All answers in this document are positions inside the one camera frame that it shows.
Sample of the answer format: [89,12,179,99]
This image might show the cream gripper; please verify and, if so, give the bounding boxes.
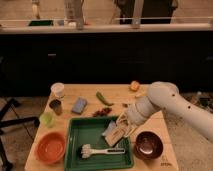
[116,113,136,138]

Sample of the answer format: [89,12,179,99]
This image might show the wooden block eraser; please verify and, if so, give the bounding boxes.
[105,127,124,147]

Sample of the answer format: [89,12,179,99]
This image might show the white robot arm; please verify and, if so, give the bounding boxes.
[117,82,213,143]

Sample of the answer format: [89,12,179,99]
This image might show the dark brown bowl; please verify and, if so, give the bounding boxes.
[134,131,163,160]

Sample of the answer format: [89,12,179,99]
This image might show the orange red bowl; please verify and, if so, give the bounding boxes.
[35,132,66,165]

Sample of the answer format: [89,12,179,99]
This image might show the metal fork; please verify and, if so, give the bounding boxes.
[122,103,130,108]

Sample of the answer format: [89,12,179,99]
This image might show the dark red grapes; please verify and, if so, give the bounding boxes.
[93,107,112,117]

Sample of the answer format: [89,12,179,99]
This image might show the yellow banana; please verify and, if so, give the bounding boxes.
[135,91,147,99]

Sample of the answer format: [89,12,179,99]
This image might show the orange fruit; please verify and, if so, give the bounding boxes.
[130,81,140,91]

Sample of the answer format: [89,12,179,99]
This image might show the wooden table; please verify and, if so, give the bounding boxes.
[24,84,179,171]

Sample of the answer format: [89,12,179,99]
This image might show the green plastic tray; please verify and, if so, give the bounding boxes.
[64,116,134,171]

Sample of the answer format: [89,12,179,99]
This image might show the blue sponge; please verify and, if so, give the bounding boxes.
[71,98,87,114]

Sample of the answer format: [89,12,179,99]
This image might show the white dish brush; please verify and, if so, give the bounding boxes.
[81,144,125,159]

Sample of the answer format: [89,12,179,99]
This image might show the dark brown cup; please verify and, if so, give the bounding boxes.
[49,99,63,115]

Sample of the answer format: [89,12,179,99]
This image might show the white paper cup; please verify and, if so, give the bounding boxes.
[51,82,65,98]

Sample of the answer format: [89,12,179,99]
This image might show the light green cup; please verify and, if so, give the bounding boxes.
[39,113,54,128]

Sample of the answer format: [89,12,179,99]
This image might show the black office chair base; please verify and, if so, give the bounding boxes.
[0,98,40,171]

